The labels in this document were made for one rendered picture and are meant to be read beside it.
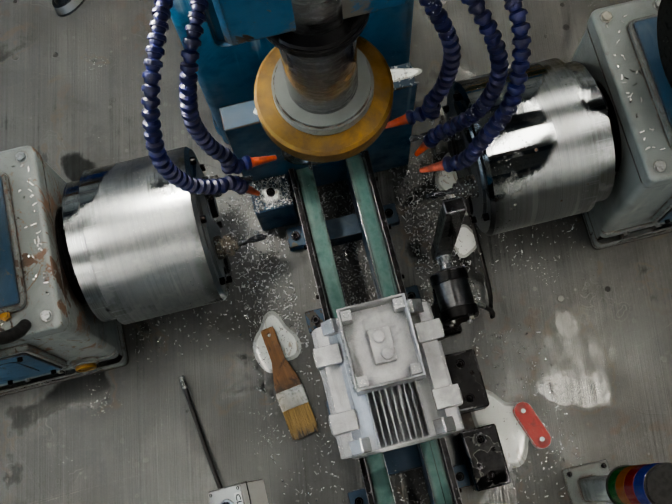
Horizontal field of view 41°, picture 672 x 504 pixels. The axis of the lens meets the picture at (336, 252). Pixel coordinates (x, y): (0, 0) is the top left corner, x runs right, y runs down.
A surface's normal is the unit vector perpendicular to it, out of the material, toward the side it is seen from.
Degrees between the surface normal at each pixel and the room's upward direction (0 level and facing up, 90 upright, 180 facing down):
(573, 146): 28
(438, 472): 0
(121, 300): 58
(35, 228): 0
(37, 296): 0
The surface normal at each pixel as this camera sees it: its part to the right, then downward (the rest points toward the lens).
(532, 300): -0.04, -0.25
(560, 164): 0.11, 0.33
